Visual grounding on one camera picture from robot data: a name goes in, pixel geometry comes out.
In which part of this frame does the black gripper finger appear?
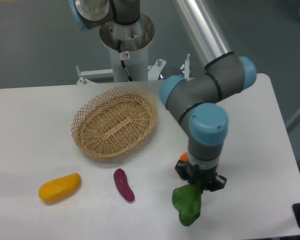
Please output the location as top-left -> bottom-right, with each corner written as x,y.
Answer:
174,159 -> 190,183
202,174 -> 227,192

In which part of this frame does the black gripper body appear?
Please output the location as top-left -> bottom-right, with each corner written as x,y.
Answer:
187,160 -> 218,190

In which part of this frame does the green bok choy vegetable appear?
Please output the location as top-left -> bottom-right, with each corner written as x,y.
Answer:
171,181 -> 202,227

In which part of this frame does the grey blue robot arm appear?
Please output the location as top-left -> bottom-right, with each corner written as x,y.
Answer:
69,0 -> 257,192

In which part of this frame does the orange tangerine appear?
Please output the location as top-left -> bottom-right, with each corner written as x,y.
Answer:
179,152 -> 188,163

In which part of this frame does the purple sweet potato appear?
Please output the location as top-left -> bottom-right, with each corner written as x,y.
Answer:
113,168 -> 135,203

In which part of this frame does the woven wicker basket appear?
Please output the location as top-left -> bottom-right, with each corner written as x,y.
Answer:
71,86 -> 159,160

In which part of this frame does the yellow mango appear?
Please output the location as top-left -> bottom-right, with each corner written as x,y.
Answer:
38,173 -> 82,204

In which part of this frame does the black cable on pedestal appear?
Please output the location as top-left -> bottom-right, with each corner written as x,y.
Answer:
116,39 -> 135,82

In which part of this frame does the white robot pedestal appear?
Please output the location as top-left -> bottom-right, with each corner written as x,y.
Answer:
76,13 -> 167,84

